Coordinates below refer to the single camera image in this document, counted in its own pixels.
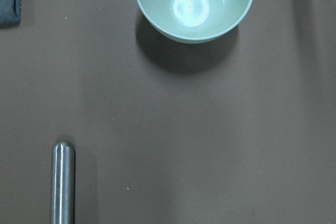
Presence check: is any mint green bowl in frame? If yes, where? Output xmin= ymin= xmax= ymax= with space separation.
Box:
xmin=136 ymin=0 xmax=253 ymax=44

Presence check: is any steel muddler black tip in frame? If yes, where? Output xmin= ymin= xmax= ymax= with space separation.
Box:
xmin=50 ymin=141 xmax=76 ymax=223

